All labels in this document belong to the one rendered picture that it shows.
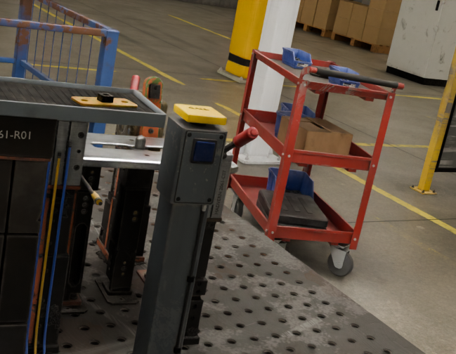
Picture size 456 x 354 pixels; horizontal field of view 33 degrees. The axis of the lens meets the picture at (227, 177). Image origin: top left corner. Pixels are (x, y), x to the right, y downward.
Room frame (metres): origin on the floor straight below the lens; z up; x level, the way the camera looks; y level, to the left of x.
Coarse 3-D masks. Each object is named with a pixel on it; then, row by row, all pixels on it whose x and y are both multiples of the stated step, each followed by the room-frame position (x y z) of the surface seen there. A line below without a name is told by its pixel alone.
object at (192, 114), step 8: (176, 104) 1.10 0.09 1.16; (176, 112) 1.09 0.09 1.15; (184, 112) 1.06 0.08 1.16; (192, 112) 1.06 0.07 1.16; (200, 112) 1.07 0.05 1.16; (208, 112) 1.08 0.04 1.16; (216, 112) 1.09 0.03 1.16; (192, 120) 1.05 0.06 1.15; (200, 120) 1.06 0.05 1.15; (208, 120) 1.06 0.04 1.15; (216, 120) 1.07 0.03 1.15; (224, 120) 1.07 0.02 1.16
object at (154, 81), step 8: (144, 80) 1.56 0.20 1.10; (152, 80) 1.55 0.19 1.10; (160, 80) 1.56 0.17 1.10; (144, 88) 1.55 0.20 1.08; (152, 88) 1.54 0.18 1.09; (160, 88) 1.56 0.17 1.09; (152, 96) 1.54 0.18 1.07; (160, 96) 1.55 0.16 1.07; (160, 104) 1.55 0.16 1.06; (144, 128) 1.53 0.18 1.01; (152, 128) 1.54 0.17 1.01; (152, 136) 1.53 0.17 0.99
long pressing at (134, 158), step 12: (96, 144) 1.38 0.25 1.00; (108, 144) 1.39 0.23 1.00; (120, 144) 1.40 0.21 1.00; (132, 144) 1.42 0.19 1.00; (156, 144) 1.45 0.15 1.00; (84, 156) 1.27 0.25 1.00; (96, 156) 1.28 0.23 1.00; (108, 156) 1.31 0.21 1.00; (120, 156) 1.32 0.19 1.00; (132, 156) 1.34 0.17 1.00; (144, 156) 1.35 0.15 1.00; (156, 156) 1.37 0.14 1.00; (120, 168) 1.29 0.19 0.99; (132, 168) 1.30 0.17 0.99; (144, 168) 1.31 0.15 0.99; (156, 168) 1.32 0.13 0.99
